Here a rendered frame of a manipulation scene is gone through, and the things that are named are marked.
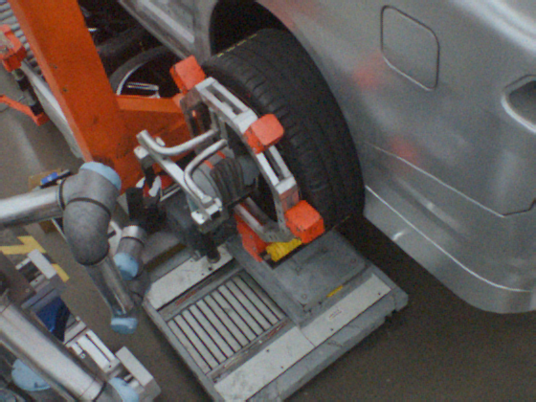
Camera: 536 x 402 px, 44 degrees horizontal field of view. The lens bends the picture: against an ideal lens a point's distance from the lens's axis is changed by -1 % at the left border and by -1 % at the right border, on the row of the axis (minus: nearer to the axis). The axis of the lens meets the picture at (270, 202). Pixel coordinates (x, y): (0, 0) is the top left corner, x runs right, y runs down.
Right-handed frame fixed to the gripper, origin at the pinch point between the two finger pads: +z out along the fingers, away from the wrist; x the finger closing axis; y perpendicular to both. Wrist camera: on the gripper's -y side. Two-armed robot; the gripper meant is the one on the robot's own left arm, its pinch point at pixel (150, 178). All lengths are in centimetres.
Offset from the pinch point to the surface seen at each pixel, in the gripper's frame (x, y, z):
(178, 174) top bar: 15.6, -15.1, -11.6
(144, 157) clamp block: 1.5, -11.7, -1.9
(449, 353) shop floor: 98, 82, -12
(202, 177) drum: 20.2, -8.3, -6.5
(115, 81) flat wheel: -49, 33, 86
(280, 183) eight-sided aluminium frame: 46, -15, -14
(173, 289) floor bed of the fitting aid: -12, 75, 5
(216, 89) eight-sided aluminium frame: 25.3, -28.8, 9.4
